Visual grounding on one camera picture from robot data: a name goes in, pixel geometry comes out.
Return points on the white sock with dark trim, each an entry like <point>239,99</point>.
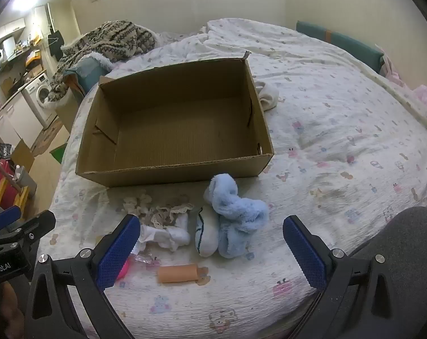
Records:
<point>206,236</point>

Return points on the white kitchen cabinet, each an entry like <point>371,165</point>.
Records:
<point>12,116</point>

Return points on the patterned floor rug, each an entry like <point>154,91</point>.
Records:
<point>47,130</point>

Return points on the brown cardboard box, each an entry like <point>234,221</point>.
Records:
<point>171,123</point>

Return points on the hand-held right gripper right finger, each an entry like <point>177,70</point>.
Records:
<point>305,254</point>

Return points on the patterned knit blanket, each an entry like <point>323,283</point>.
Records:
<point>104,39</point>

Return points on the tan stocking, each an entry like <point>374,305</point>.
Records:
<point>178,273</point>

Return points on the beige storage bin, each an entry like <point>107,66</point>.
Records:
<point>67,113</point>

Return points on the pink cloth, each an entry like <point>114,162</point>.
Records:
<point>425,95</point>

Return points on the red yellow plastic toy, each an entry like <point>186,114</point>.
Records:
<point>1,190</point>

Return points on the blue and white plush toy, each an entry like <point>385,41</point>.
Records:
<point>234,215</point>

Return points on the white wall cabinet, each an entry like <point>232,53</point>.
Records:
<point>8,28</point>

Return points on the small cardboard box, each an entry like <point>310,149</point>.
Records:
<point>23,155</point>

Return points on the black hanging garment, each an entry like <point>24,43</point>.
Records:
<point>54,44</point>

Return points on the clear plastic bag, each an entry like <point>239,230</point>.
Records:
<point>146,261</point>

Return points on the printed bedsheet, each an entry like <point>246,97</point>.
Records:
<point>340,130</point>

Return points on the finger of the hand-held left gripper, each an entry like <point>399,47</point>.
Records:
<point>33,229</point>
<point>5,216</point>

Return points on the white socks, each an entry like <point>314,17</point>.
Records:
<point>171,236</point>

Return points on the white washing machine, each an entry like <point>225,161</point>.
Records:
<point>40,95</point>

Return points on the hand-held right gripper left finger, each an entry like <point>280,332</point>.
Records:
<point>118,250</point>

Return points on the pink rubber toy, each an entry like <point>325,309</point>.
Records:
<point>123,270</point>

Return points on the white folded cloth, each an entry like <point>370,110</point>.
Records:
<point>268,95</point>

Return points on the teal pillow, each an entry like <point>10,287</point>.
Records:
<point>90,70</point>

